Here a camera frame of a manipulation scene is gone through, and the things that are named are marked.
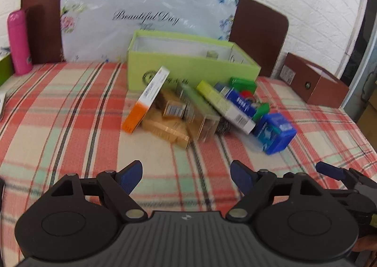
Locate pink thermos bottle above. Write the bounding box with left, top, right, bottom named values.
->
left=7, top=9, right=34, bottom=76

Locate light green cardboard box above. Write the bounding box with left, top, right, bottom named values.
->
left=127, top=30, right=262, bottom=92

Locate red plaid blanket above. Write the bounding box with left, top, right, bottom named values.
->
left=0, top=62, right=377, bottom=267

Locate bright blue plastic box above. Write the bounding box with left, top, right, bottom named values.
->
left=252, top=113, right=298, bottom=156

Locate steel wool scrubber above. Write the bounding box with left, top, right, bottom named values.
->
left=216, top=121, right=234, bottom=137

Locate dark blue printed box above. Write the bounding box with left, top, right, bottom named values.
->
left=215, top=83, right=260, bottom=122

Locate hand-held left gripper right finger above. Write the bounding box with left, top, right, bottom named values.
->
left=226, top=160, right=324, bottom=222

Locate brown cardboard box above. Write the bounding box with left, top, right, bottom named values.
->
left=282, top=52, right=350, bottom=108

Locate pale door frame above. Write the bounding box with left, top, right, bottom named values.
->
left=339, top=0, right=377, bottom=126

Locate brown wooden headboard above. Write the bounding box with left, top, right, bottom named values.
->
left=20, top=0, right=289, bottom=79

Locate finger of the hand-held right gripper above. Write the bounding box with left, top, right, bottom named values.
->
left=316, top=161, right=358, bottom=182

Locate tan cardboard box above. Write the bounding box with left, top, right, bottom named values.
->
left=141, top=108, right=192, bottom=150

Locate floral plastic-wrapped bedding pack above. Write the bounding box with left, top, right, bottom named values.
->
left=60, top=0, right=240, bottom=63

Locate red tape roll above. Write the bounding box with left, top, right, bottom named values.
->
left=240, top=91, right=257, bottom=103

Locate orange and white medicine box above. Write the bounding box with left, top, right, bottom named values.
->
left=122, top=66, right=171, bottom=134

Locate white plastic device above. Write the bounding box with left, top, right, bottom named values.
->
left=0, top=93, right=7, bottom=122

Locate yellow-green and white box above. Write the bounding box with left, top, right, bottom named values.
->
left=196, top=80, right=256, bottom=134

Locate small brown barcode box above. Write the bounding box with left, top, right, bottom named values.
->
left=160, top=90, right=189, bottom=119

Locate olive green open box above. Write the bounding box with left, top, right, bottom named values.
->
left=0, top=52, right=15, bottom=86

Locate green tin box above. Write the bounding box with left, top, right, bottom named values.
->
left=229, top=76, right=258, bottom=94

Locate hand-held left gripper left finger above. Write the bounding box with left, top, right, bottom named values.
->
left=50, top=160, right=148, bottom=222

